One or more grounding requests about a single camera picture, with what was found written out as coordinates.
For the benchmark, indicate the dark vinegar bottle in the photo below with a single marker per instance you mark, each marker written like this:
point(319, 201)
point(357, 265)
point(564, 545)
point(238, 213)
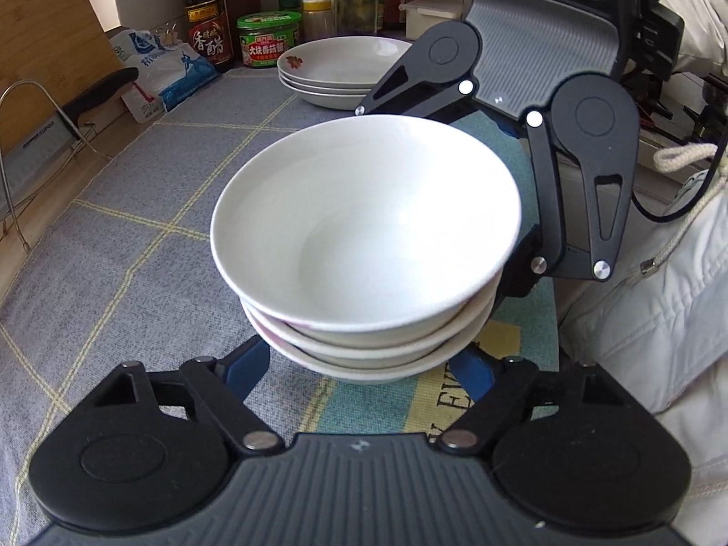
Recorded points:
point(208, 31)

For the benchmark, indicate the white plastic box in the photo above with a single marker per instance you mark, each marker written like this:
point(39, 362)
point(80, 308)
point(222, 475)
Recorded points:
point(421, 15)

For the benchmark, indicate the white floral bowl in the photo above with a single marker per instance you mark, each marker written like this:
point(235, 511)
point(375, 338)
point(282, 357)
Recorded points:
point(379, 370)
point(365, 225)
point(394, 344)

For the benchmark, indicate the white plate with stain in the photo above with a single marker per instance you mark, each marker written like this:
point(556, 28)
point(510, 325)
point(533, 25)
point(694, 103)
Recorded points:
point(326, 89)

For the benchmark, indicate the blue white salt bag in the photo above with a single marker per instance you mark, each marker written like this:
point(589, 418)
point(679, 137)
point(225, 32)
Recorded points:
point(167, 74)

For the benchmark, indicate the metal binder clips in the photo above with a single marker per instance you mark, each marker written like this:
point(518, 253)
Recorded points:
point(167, 34)

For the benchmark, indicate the green lid sauce jar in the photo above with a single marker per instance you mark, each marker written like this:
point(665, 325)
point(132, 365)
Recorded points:
point(265, 36)

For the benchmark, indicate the white fruit plate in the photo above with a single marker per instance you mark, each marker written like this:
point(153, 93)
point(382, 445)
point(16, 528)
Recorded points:
point(336, 101)
point(349, 60)

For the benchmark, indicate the clear glass bottle red cap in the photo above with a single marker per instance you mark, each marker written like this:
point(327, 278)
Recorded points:
point(357, 17)

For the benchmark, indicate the grey blue checked cloth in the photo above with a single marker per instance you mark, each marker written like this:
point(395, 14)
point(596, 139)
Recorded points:
point(126, 273)

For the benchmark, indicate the yellow lid spice jar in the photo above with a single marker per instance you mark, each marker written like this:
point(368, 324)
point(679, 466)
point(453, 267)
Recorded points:
point(318, 19)

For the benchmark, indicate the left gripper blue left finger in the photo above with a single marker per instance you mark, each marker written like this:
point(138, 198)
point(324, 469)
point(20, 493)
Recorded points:
point(219, 388)

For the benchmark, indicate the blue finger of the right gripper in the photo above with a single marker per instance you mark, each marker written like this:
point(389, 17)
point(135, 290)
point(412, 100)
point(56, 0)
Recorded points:
point(433, 79)
point(543, 248)

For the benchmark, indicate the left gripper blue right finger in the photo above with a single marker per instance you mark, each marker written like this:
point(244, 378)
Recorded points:
point(499, 389)

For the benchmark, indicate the green lid small jar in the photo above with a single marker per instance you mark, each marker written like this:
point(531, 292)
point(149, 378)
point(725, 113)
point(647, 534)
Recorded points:
point(290, 5)

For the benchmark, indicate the metal wire rack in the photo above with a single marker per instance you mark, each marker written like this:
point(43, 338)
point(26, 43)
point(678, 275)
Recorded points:
point(47, 174)

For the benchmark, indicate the black handled kitchen knife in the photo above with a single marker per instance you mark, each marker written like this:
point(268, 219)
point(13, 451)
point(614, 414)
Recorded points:
point(60, 131)

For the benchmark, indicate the bamboo cutting board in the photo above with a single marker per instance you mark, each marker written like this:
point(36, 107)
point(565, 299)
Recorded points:
point(57, 43)

